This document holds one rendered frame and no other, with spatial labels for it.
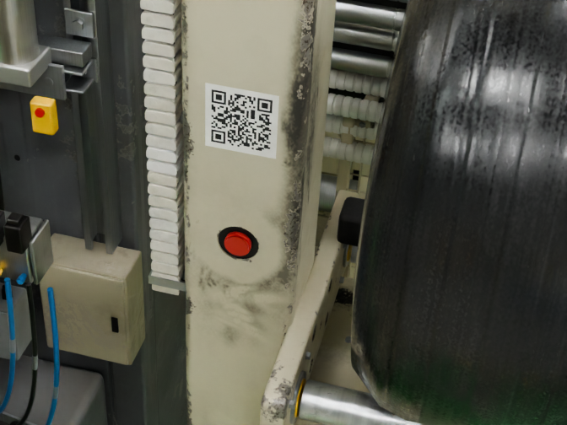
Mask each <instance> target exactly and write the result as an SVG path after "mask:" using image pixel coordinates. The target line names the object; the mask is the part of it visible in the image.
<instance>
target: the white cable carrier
mask: <svg viewBox="0 0 567 425"><path fill-rule="evenodd" d="M140 7H141V9H144V11H143V12H142V14H141V23H142V24H145V25H144V27H143V29H142V37H143V38H144V39H146V40H145V41H144V42H143V45H142V48H143V53H146V54H145V56H144V57H143V66H144V67H146V68H145V70H144V72H143V79H144V80H145V81H147V82H146V84H145V85H144V93H145V94H146V95H147V96H146V97H145V99H144V106H145V107H147V110H146V111H145V120H146V121H148V122H147V123H146V126H145V131H146V133H148V136H147V137H146V144H147V145H148V148H147V151H146V156H147V158H148V162H147V169H148V170H149V173H148V181H149V182H150V183H149V184H148V193H149V194H150V195H149V197H148V204H149V205H151V207H150V209H149V216H150V217H151V218H150V220H149V227H151V229H150V232H149V237H150V238H151V242H150V248H151V249H152V251H151V259H152V260H153V261H152V264H151V269H152V270H153V271H152V274H151V276H155V277H162V278H166V279H170V280H174V281H178V282H179V281H180V280H181V278H182V279H183V280H185V233H184V173H183V159H184V138H183V113H182V54H181V0H141V1H140ZM152 289H153V290H155V291H159V292H163V293H170V294H174V295H179V293H180V290H177V289H173V288H166V287H161V286H158V285H153V284H152Z"/></svg>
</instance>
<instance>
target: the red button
mask: <svg viewBox="0 0 567 425"><path fill-rule="evenodd" d="M224 246H225V248H226V250H227V251H228V252H230V253H231V254H233V255H235V256H245V255H247V254H248V253H249V252H250V250H251V240H250V239H249V237H248V236H247V235H245V234H243V233H241V232H231V233H229V234H227V236H226V238H225V240H224Z"/></svg>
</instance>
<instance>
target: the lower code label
mask: <svg viewBox="0 0 567 425"><path fill-rule="evenodd" d="M278 103H279V96H277V95H272V94H264V93H258V92H254V91H249V90H244V89H236V88H231V87H226V86H221V85H217V84H211V83H205V146H210V147H215V148H222V149H227V150H232V151H236V152H241V153H248V154H254V155H258V156H262V157H267V158H271V159H276V150H277V135H278Z"/></svg>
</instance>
